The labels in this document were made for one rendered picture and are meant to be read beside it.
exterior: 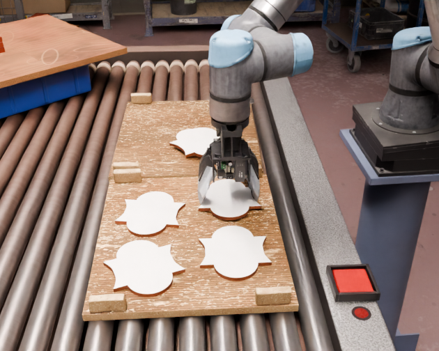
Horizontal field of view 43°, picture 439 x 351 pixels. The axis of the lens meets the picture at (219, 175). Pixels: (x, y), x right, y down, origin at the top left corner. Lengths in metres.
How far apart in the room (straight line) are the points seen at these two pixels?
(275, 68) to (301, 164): 0.40
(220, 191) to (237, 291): 0.29
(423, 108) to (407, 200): 0.26
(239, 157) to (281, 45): 0.21
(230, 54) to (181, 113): 0.61
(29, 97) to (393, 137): 0.99
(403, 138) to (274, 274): 0.57
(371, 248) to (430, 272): 0.92
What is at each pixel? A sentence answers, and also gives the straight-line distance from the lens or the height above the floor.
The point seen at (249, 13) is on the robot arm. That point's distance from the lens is 1.13.
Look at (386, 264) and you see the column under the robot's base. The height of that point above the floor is 0.54.
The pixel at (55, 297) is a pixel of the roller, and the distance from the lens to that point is 1.02.
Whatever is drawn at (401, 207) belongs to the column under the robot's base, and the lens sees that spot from 1.56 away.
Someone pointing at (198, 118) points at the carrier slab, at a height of 0.94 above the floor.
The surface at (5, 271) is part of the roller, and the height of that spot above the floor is 0.92.
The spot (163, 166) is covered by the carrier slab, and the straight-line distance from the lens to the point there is 1.29.
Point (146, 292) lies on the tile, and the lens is 0.95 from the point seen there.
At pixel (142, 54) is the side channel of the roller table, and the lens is 1.99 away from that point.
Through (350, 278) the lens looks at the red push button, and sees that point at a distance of 1.01.
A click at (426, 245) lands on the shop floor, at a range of 2.70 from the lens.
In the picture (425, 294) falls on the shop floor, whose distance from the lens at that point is 2.44.
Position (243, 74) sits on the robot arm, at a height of 1.24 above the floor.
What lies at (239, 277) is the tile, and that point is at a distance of 0.97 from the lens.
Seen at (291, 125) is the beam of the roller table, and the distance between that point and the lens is 1.53.
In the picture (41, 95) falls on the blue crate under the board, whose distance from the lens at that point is 1.68.
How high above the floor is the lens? 1.59
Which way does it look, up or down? 32 degrees down
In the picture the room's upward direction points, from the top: straight up
